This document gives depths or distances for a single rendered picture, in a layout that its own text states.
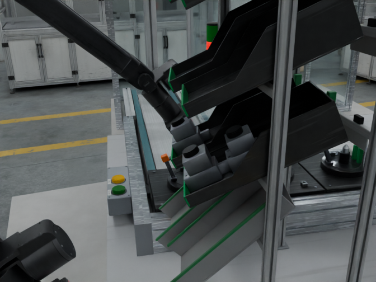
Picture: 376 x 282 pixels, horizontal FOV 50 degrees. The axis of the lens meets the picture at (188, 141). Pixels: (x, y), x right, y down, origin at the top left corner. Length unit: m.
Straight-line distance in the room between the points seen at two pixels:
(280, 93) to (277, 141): 0.07
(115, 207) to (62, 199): 0.28
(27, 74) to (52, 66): 0.39
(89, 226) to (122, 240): 0.13
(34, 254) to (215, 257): 0.31
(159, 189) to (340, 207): 0.52
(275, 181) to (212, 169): 0.12
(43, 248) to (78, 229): 0.66
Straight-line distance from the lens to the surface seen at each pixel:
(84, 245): 1.19
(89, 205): 1.37
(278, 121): 0.60
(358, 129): 0.74
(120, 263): 1.11
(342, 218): 1.26
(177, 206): 1.00
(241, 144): 0.69
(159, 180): 1.24
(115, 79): 1.92
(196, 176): 0.71
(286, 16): 0.57
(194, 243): 0.88
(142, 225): 1.07
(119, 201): 1.20
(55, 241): 0.61
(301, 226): 1.22
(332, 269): 1.12
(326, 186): 1.26
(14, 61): 6.38
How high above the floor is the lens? 1.55
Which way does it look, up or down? 22 degrees down
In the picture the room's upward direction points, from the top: 1 degrees counter-clockwise
